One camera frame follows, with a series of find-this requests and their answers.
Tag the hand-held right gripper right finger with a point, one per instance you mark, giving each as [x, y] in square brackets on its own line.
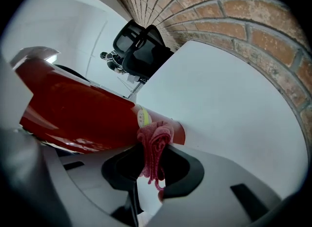
[214, 196]

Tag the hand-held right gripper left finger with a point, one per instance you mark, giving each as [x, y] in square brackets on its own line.
[85, 177]

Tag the red fire extinguisher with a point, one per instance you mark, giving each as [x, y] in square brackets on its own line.
[73, 113]

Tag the pink cloth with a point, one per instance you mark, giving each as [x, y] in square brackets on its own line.
[156, 143]

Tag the black office chair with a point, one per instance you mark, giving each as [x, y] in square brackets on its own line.
[143, 55]

